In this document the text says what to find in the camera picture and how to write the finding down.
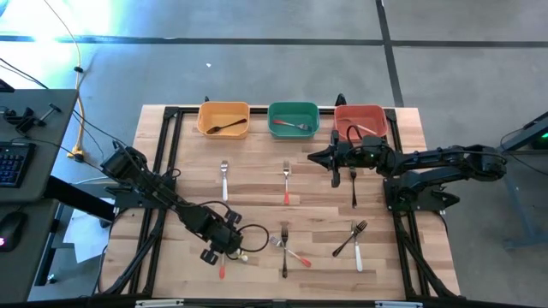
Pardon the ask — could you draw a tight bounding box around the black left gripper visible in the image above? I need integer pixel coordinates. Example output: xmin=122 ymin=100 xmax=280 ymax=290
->
xmin=199 ymin=208 xmax=247 ymax=266

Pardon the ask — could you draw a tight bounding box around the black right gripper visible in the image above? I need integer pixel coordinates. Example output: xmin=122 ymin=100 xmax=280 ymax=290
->
xmin=307 ymin=129 xmax=389 ymax=189

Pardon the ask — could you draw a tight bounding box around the black metal fork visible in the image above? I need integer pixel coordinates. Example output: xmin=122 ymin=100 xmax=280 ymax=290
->
xmin=331 ymin=219 xmax=369 ymax=258
xmin=348 ymin=165 xmax=359 ymax=210
xmin=205 ymin=117 xmax=248 ymax=135

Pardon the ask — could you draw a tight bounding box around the silver fork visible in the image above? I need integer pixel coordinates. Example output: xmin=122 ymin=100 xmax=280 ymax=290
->
xmin=280 ymin=225 xmax=289 ymax=280

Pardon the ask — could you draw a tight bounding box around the green plastic bin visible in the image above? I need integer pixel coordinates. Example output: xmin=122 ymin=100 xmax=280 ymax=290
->
xmin=267 ymin=101 xmax=321 ymax=140

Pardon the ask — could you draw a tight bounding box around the orange plastic bin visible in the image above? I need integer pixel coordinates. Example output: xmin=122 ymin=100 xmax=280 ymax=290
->
xmin=333 ymin=104 xmax=389 ymax=145

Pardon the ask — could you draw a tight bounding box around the yellow plastic bin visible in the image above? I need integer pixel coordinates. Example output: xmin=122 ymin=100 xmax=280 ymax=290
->
xmin=196 ymin=101 xmax=251 ymax=140

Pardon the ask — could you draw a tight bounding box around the white paper sheet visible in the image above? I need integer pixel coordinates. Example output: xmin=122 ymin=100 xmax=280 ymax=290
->
xmin=63 ymin=208 xmax=116 ymax=264

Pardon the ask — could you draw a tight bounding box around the black desk crossbar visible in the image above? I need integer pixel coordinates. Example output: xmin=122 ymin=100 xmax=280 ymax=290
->
xmin=44 ymin=174 xmax=116 ymax=223

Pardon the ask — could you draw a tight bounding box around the dark metal side stand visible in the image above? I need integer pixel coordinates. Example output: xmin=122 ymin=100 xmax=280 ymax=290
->
xmin=470 ymin=110 xmax=548 ymax=250

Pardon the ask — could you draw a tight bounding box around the grey side desk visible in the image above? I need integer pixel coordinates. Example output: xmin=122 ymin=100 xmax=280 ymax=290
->
xmin=0 ymin=87 xmax=80 ymax=305

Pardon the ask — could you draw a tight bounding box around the black computer mouse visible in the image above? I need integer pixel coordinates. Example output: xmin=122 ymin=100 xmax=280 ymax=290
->
xmin=0 ymin=210 xmax=27 ymax=253

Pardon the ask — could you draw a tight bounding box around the black keyboard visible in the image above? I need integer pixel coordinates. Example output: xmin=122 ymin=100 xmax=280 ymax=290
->
xmin=0 ymin=141 xmax=38 ymax=189

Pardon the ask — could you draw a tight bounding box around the black desk clamp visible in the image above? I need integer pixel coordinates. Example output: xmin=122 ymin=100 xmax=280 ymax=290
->
xmin=2 ymin=106 xmax=47 ymax=134

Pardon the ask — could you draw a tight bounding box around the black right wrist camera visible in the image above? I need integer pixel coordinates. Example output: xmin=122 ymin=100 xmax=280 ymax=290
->
xmin=341 ymin=144 xmax=366 ymax=169

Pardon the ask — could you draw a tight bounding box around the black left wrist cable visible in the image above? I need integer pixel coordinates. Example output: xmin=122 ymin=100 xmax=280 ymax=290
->
xmin=236 ymin=223 xmax=271 ymax=253

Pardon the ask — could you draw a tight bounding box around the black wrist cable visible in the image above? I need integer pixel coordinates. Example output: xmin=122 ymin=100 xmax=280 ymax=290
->
xmin=236 ymin=223 xmax=271 ymax=253
xmin=345 ymin=123 xmax=366 ymax=149

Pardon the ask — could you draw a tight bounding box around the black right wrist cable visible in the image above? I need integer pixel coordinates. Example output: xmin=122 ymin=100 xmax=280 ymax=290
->
xmin=345 ymin=123 xmax=366 ymax=149

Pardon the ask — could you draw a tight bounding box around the black aluminium table frame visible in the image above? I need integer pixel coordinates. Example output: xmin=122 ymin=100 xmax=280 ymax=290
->
xmin=96 ymin=104 xmax=462 ymax=300

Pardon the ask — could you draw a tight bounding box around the white plastic bracket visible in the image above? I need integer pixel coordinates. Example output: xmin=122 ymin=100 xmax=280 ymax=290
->
xmin=134 ymin=299 xmax=185 ymax=308
xmin=374 ymin=300 xmax=425 ymax=308

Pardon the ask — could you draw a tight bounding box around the yellow cable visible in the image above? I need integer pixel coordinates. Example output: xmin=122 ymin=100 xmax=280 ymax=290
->
xmin=42 ymin=0 xmax=86 ymax=160

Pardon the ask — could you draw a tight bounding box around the black T-handle tool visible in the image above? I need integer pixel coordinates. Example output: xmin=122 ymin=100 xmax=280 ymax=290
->
xmin=37 ymin=102 xmax=63 ymax=126

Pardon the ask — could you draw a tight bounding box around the thin black cable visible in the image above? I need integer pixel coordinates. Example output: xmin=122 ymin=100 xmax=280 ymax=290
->
xmin=0 ymin=56 xmax=49 ymax=90

